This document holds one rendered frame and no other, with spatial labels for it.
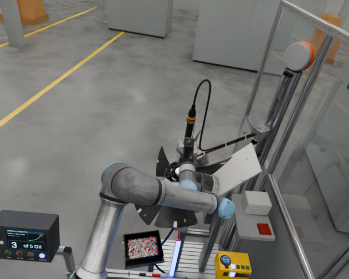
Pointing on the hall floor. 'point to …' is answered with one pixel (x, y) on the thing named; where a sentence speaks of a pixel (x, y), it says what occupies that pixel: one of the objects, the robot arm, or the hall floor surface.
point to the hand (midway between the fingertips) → (186, 139)
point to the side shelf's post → (237, 244)
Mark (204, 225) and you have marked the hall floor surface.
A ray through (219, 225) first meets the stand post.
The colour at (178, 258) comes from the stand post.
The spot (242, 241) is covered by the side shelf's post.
